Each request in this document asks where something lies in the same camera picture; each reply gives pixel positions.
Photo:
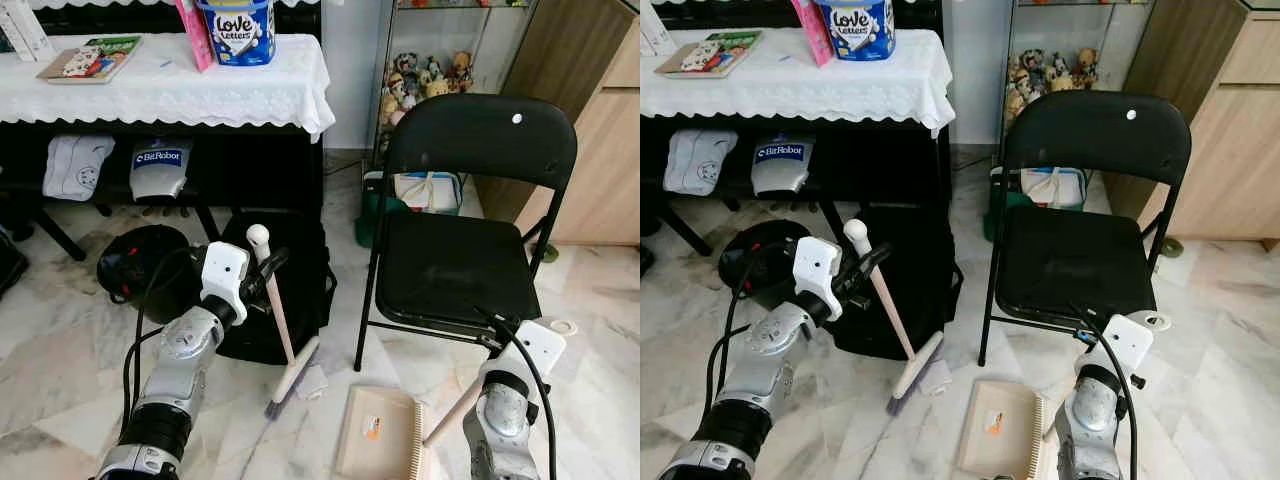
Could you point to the white lace tablecloth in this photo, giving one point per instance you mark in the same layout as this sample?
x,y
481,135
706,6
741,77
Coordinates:
x,y
830,90
200,95

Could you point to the light wooden cabinet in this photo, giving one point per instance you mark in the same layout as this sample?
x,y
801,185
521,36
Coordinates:
x,y
1240,150
610,150

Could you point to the black fabric bag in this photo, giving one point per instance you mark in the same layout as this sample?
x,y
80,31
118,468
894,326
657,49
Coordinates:
x,y
312,290
938,288

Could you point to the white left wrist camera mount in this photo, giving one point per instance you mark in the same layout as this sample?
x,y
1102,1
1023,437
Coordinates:
x,y
815,268
222,272

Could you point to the black round waste bin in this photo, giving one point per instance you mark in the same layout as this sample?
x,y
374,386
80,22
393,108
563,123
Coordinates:
x,y
130,268
750,262

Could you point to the blue Love Letters tin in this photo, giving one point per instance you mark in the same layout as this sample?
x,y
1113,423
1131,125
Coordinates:
x,y
856,30
237,35

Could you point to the grey BitRobot slippers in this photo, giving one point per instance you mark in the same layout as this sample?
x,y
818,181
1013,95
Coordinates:
x,y
782,165
160,170

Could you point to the black backpack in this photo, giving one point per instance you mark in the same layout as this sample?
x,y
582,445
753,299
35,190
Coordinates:
x,y
10,265

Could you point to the black upright piano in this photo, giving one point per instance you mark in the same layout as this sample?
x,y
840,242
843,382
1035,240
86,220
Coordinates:
x,y
880,165
260,170

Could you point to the white paper scrap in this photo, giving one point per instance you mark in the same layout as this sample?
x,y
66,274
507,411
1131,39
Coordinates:
x,y
313,383
938,378

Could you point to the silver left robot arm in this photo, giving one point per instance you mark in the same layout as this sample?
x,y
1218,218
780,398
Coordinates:
x,y
770,350
180,360

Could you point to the white box with ribbon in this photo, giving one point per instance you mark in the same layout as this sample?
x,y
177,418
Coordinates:
x,y
428,192
1055,188

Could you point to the black folding chair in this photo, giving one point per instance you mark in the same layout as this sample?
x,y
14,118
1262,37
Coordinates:
x,y
1070,260
450,265

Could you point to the glass display shelf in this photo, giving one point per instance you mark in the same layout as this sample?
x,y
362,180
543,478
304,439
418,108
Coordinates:
x,y
1010,25
385,30

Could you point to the white upright books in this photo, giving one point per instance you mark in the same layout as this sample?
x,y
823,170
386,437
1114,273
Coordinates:
x,y
28,30
656,28

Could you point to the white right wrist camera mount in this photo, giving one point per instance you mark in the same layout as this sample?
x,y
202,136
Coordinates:
x,y
1128,345
540,350

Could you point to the colourful picture book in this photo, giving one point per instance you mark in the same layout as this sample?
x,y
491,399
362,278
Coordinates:
x,y
710,55
90,60

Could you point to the green plastic container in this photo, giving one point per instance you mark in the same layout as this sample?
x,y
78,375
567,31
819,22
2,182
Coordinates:
x,y
995,205
368,215

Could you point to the pink flat box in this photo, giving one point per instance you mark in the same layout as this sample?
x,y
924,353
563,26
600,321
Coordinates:
x,y
812,32
195,35

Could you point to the white printed slippers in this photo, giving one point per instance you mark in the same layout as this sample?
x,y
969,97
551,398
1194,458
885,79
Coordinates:
x,y
700,163
78,168

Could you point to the beige hand broom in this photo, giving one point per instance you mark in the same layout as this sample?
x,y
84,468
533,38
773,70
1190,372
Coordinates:
x,y
296,375
915,370

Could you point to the black slanted stand leg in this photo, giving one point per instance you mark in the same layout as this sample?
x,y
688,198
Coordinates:
x,y
50,230
680,225

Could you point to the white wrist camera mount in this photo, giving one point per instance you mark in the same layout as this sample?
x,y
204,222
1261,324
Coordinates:
x,y
222,272
540,350
1128,345
815,268

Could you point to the plush toy pile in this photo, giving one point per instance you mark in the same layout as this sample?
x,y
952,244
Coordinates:
x,y
420,85
1045,80

